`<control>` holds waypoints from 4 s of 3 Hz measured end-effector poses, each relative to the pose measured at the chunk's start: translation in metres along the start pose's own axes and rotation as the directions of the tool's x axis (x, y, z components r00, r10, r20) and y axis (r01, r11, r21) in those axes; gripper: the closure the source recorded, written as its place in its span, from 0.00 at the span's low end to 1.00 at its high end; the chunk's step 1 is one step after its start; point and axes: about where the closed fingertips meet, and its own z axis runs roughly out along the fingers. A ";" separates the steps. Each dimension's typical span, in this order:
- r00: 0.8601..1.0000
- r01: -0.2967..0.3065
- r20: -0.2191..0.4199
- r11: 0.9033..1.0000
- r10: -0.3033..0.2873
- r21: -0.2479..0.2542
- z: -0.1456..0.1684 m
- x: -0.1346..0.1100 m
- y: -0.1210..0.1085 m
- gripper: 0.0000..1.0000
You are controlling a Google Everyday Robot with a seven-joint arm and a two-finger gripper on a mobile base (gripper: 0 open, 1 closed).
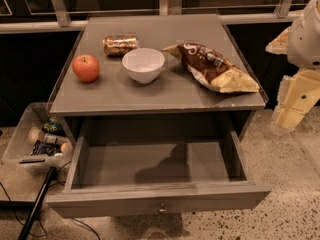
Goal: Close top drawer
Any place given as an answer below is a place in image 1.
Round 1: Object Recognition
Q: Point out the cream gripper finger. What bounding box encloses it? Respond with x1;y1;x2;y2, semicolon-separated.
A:
265;28;290;55
272;68;320;131

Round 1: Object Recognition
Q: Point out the white bottle in bin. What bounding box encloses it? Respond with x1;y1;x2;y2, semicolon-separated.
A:
28;127;67;146

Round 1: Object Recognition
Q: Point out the grey top drawer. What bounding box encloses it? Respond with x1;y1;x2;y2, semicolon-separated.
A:
46;113;273;219

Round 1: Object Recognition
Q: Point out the clear plastic bin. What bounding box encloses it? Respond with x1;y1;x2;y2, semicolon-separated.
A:
2;102;73;174

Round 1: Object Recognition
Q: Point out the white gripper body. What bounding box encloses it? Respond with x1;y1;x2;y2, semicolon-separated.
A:
287;0;320;69

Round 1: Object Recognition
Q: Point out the white bowl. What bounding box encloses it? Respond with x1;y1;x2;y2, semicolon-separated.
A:
122;48;165;84

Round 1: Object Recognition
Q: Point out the red apple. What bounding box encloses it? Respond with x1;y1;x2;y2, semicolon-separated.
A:
72;54;100;83

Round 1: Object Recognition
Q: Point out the green can in bin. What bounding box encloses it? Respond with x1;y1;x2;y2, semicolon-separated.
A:
42;116;65;136

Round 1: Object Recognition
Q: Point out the brown yellow chip bag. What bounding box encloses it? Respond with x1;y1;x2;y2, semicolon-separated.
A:
163;43;259;93

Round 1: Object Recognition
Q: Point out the blue cable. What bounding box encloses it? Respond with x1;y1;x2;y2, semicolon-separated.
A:
68;217;102;240

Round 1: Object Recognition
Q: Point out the black pole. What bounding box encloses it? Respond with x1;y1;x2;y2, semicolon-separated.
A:
18;167;56;240

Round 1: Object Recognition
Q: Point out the dark blue snack packet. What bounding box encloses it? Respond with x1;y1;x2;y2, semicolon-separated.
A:
31;140;61;156

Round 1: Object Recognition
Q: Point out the metal railing frame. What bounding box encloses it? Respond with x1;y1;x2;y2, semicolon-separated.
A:
0;0;310;33

